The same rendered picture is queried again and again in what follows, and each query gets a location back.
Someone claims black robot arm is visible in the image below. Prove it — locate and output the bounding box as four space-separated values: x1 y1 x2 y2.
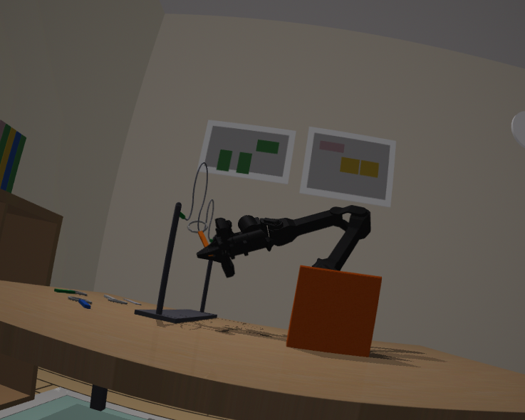
238 205 370 271

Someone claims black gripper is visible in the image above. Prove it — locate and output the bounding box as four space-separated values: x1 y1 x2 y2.
196 218 251 278

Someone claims orange long bar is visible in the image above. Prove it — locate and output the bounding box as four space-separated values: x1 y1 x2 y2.
187 221 209 247

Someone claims grey loop with flat handle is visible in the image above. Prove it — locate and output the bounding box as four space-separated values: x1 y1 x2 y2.
103 295 127 305

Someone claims blue handle with grey loop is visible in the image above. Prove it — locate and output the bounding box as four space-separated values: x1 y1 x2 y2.
68 296 92 309

